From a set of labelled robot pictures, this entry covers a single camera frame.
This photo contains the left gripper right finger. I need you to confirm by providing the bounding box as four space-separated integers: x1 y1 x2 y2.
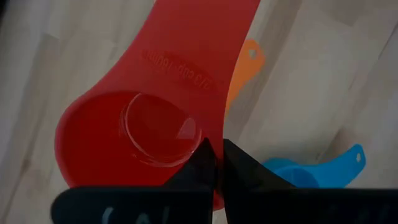
222 139 398 224

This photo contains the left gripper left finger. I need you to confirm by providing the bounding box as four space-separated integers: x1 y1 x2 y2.
51 138 218 224

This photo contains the light blue measuring cup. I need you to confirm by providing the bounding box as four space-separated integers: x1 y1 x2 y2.
262 143 367 189

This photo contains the red measuring cup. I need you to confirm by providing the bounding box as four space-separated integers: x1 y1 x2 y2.
54 0 261 211

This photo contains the orange measuring cup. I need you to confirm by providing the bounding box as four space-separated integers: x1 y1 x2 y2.
225 39 267 116

